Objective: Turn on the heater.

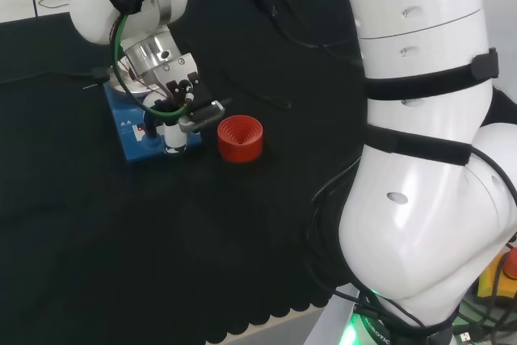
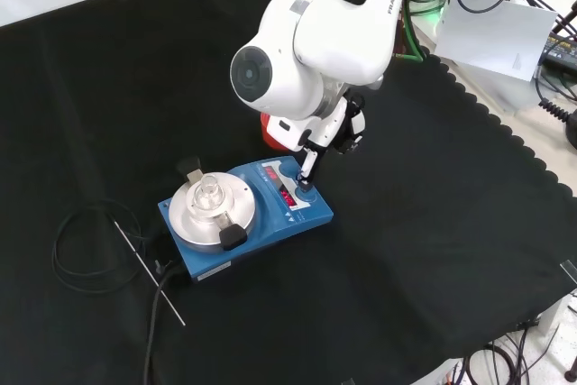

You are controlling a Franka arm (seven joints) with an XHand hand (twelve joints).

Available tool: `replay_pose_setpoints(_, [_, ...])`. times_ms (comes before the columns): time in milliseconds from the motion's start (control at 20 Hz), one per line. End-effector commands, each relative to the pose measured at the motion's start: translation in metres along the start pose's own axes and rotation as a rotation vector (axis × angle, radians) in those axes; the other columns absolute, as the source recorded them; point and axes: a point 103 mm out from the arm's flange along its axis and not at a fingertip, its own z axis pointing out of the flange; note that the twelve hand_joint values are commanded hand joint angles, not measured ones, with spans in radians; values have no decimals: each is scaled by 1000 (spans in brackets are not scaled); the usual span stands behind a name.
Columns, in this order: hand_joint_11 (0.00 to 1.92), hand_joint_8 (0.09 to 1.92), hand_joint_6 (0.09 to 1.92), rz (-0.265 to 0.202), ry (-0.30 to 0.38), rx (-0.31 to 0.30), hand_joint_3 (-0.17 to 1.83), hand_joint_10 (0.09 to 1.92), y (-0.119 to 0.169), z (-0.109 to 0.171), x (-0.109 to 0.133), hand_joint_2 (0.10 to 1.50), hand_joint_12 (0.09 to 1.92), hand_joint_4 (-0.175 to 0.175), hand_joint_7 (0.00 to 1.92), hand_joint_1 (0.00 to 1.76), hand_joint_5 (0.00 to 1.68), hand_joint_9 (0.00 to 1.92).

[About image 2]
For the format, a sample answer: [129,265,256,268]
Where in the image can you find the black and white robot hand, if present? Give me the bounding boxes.
[264,88,369,188]

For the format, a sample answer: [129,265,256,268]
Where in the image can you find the heater with blue base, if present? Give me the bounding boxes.
[157,154,335,285]

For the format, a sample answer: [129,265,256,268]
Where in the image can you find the black bench cloth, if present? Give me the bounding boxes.
[0,0,577,385]

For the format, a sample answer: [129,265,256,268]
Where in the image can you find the clear round-bottom glass flask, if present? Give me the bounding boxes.
[192,173,226,215]

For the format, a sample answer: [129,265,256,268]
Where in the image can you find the pale board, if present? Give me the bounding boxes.
[438,0,560,84]

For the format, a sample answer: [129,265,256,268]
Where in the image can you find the thin steel probe rod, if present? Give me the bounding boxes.
[112,221,187,327]

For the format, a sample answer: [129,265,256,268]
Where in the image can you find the black power supply box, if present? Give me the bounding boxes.
[539,29,577,74]

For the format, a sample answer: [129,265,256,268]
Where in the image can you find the orange ridged ring cup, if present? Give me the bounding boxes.
[260,112,289,151]

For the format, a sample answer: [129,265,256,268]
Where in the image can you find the green robot cable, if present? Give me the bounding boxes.
[399,0,427,64]

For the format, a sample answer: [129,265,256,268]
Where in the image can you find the black spiral cable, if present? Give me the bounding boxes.
[535,64,577,151]

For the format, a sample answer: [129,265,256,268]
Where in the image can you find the black heater power cable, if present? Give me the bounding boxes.
[142,261,182,385]

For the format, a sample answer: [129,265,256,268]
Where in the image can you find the black coiled probe cable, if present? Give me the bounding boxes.
[52,198,151,294]

